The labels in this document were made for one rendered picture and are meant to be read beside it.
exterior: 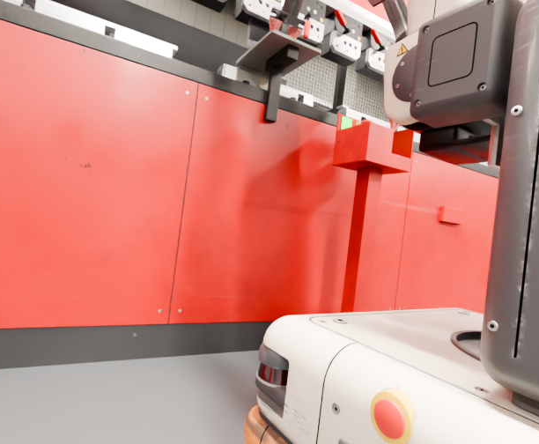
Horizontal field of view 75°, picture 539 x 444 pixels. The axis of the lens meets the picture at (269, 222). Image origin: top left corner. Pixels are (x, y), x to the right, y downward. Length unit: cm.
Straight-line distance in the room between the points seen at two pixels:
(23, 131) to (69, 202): 19
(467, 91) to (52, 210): 93
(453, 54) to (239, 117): 75
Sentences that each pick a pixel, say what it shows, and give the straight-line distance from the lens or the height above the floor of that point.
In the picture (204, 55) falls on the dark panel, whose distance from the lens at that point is 193.
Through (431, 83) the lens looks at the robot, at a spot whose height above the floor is 65.
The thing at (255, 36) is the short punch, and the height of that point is 112.
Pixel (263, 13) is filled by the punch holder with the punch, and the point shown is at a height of 119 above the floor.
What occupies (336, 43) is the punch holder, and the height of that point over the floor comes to 120.
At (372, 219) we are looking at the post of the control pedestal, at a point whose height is 49.
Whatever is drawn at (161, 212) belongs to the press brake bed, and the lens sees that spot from 106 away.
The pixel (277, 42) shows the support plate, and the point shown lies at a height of 99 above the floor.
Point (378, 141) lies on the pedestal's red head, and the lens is 116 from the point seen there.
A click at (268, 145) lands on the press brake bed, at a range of 120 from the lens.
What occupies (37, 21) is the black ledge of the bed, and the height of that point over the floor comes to 85.
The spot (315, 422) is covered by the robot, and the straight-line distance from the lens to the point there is 52.
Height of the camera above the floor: 42
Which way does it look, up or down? 1 degrees up
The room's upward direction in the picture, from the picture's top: 7 degrees clockwise
